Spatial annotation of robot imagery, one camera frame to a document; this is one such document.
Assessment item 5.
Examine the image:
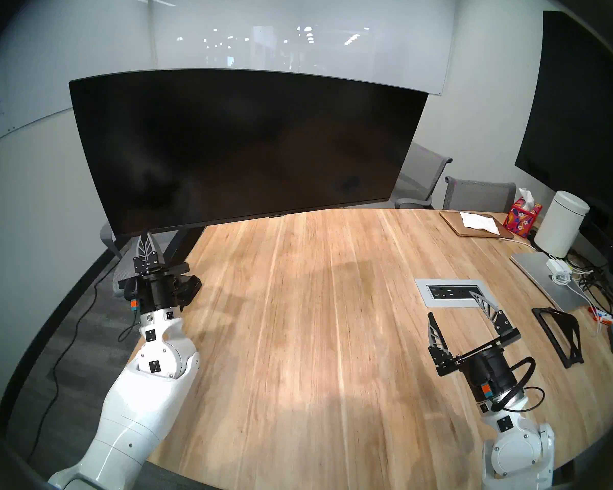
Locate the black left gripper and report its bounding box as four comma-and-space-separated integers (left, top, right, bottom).
119, 230, 191, 312

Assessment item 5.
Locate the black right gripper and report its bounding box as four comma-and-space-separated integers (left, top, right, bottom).
428, 291, 522, 402

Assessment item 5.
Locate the black curved wide monitor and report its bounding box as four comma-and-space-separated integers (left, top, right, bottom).
68, 68, 429, 238

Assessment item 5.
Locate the black monitor arm base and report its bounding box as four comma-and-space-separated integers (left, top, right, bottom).
176, 274, 203, 307

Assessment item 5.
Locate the grey mesh office chair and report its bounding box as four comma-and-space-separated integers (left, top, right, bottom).
391, 142, 453, 209
100, 223, 179, 298
442, 176, 517, 213

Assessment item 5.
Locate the silver table outlet box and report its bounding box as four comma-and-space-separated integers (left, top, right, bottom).
415, 278, 497, 309

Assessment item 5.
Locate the silver closed laptop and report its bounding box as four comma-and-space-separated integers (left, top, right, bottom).
510, 252, 593, 312

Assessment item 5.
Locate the black folding laptop stand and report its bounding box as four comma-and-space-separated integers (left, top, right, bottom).
532, 307, 585, 369

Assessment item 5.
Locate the white power adapter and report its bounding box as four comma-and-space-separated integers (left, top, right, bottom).
546, 258, 573, 285

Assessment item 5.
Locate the brown leather desk pad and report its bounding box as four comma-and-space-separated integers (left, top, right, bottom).
439, 211, 514, 239

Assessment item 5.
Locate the colourful floral tissue box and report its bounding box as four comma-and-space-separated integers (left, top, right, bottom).
503, 188, 543, 238

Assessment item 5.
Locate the white cylindrical canister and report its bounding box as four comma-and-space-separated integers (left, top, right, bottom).
534, 190, 591, 259

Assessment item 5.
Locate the glass whiteboard with writing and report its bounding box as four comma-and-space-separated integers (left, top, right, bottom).
0, 0, 156, 153

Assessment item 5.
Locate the glass whiteboard without writing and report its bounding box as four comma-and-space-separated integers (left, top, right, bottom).
151, 0, 458, 95

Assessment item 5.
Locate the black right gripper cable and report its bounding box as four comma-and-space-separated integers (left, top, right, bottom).
490, 356, 546, 413

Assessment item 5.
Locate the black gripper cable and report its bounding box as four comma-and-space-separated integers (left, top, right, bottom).
490, 356, 546, 413
117, 298, 144, 341

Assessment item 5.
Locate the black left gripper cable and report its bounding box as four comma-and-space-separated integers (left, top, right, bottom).
117, 298, 144, 341

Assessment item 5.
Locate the white charger cable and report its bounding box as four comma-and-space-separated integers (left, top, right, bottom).
552, 272, 606, 336

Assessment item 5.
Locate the black floor cable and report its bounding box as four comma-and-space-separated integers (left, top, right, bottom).
33, 285, 108, 459

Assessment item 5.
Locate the black cable bundle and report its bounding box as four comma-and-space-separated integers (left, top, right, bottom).
567, 252, 613, 316

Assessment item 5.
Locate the black wall television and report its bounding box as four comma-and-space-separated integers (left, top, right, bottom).
514, 10, 613, 234

